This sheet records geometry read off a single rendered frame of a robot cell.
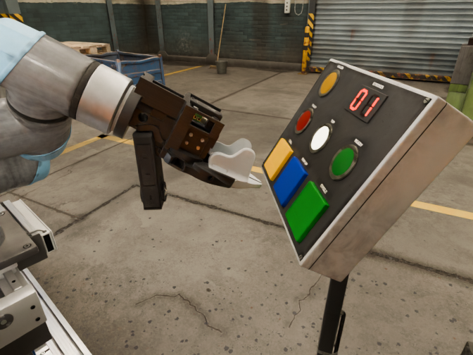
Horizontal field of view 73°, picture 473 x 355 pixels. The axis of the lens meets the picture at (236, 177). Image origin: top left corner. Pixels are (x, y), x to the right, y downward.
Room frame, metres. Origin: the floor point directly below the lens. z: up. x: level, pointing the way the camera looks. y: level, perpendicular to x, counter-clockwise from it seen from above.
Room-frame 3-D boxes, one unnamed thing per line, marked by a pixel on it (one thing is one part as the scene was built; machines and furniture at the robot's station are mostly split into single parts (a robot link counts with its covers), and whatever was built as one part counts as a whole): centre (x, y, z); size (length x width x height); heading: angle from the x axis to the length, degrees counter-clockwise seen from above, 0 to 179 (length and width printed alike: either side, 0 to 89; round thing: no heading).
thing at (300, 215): (0.42, -0.11, 1.01); 0.07 x 0.05 x 0.07; 6
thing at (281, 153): (0.62, -0.09, 1.01); 0.07 x 0.05 x 0.07; 6
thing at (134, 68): (5.16, 1.80, 0.36); 1.20 x 0.80 x 0.72; 51
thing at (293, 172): (0.52, -0.10, 1.01); 0.07 x 0.05 x 0.07; 6
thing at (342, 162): (0.43, -0.16, 1.09); 0.05 x 0.03 x 0.04; 161
